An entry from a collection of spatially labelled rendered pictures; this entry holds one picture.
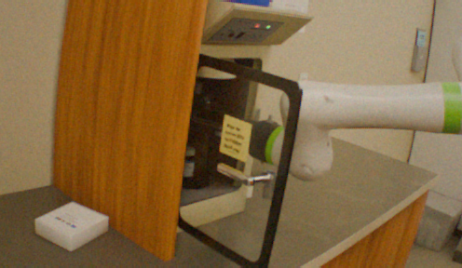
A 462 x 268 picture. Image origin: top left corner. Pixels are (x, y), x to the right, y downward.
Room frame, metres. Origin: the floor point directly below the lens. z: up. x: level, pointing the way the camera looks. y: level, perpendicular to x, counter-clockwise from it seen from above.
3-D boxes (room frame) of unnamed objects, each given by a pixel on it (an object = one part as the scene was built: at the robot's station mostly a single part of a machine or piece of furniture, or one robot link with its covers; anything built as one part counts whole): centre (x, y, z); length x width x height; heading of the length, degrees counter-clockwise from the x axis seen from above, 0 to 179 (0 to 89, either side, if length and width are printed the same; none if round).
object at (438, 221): (3.45, -1.58, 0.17); 0.60 x 0.42 x 0.33; 50
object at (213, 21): (1.23, -0.02, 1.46); 0.32 x 0.12 x 0.10; 142
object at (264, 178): (0.95, -0.03, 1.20); 0.10 x 0.05 x 0.03; 45
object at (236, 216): (1.02, 0.00, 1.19); 0.30 x 0.01 x 0.40; 45
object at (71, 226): (1.06, 0.34, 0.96); 0.16 x 0.12 x 0.04; 159
